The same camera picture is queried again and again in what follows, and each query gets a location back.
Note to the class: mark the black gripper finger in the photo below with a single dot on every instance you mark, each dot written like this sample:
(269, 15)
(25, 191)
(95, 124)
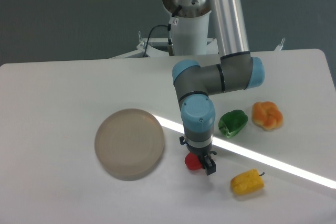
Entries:
(208, 164)

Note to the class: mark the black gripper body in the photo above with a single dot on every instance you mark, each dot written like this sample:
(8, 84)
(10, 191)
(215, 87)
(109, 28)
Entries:
(203, 153)

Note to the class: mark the red toy pepper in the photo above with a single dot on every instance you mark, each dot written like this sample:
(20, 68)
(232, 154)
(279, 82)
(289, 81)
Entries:
(192, 162)

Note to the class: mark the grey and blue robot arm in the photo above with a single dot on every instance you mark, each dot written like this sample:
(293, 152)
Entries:
(194, 84)

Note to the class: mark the green toy pepper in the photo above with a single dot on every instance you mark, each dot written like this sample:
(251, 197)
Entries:
(231, 123)

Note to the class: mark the yellow toy pepper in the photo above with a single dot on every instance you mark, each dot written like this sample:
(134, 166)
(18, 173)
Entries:
(247, 182)

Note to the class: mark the orange knotted bread roll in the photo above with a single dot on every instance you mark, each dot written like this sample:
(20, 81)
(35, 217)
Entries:
(267, 115)

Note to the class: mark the beige round plate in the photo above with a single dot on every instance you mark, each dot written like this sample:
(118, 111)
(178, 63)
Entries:
(129, 144)

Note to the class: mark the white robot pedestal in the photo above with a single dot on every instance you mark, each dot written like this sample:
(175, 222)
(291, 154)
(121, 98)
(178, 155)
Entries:
(188, 37)

